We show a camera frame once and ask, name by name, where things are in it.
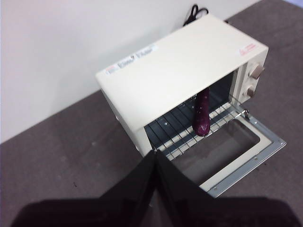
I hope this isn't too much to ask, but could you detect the purple eggplant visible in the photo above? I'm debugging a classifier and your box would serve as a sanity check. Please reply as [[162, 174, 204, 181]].
[[193, 87, 212, 137]]

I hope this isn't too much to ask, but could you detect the black power cable with plug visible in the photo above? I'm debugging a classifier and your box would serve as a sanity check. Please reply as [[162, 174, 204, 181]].
[[183, 4, 209, 26]]

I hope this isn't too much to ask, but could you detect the beige oven knob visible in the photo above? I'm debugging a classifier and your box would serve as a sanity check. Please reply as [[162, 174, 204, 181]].
[[250, 63, 266, 79], [244, 86, 257, 98]]

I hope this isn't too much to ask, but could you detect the oven door with glass window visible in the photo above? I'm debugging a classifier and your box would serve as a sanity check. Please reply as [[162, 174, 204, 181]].
[[162, 103, 287, 199]]

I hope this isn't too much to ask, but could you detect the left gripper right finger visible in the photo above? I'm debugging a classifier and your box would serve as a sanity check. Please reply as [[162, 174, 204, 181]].
[[156, 154, 212, 202]]

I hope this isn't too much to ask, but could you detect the metal wire oven rack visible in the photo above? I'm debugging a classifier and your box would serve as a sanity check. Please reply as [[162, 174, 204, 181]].
[[143, 94, 240, 159]]

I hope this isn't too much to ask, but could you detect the cream toaster oven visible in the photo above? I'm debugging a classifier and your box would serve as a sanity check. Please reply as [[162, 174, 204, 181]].
[[95, 13, 269, 152]]

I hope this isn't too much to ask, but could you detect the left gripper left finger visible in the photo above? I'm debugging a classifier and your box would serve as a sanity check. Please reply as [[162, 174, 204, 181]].
[[101, 151, 157, 202]]

